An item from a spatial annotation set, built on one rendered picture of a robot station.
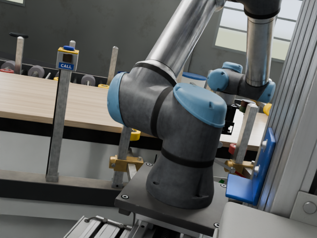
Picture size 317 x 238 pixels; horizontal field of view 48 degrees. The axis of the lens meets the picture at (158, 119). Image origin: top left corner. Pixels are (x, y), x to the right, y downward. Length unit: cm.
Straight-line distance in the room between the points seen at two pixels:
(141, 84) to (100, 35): 619
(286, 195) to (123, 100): 47
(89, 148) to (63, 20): 573
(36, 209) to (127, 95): 92
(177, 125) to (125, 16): 611
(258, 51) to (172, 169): 50
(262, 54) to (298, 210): 75
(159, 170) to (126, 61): 606
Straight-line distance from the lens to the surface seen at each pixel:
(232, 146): 166
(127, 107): 76
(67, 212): 158
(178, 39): 85
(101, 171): 171
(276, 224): 37
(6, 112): 161
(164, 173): 74
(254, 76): 115
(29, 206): 158
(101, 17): 694
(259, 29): 103
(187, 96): 69
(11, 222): 187
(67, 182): 149
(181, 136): 71
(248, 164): 160
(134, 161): 145
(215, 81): 122
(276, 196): 38
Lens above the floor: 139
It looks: 16 degrees down
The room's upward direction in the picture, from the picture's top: 12 degrees clockwise
